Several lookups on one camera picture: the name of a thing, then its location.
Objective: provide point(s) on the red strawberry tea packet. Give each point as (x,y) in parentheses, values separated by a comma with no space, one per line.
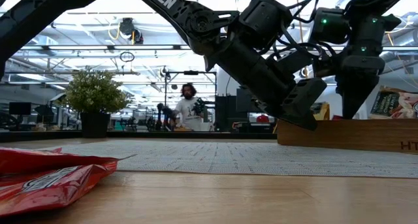
(49,191)
(49,160)
(337,118)

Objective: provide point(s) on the black monitor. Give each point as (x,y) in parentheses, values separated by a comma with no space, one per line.
(243,101)

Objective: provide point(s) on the black camera gantry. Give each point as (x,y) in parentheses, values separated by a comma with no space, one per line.
(191,72)

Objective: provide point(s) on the dark office chair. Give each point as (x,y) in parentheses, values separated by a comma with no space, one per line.
(44,114)

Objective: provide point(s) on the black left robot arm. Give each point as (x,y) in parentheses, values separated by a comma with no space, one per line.
(170,5)

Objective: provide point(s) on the long light strip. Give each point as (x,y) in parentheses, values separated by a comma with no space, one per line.
(98,48)

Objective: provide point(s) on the black background robot arm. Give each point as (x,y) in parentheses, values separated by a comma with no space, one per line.
(199,107)
(166,114)

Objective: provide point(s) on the grey woven placemat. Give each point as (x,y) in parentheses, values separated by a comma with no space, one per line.
(228,158)

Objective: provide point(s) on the person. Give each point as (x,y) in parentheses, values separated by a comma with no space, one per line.
(188,111)

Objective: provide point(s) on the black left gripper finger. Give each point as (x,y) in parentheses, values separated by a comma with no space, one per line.
(294,121)

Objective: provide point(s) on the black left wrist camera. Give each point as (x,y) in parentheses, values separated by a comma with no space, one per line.
(305,96)

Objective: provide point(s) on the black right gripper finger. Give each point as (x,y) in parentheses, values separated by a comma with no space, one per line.
(354,100)

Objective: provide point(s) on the black cabinet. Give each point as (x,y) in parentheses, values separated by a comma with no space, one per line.
(225,114)

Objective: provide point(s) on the wooden tea box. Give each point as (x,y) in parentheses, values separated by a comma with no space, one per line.
(343,136)

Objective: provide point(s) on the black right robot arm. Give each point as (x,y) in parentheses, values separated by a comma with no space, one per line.
(375,28)

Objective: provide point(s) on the red background object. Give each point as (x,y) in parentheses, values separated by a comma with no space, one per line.
(263,118)

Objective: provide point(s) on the dark desk monitor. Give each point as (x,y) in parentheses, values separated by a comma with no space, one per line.
(19,109)

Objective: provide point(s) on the beige vanilla tea packet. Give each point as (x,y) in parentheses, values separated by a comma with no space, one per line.
(395,103)

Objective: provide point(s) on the green potted plant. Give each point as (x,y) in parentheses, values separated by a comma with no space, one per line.
(94,93)

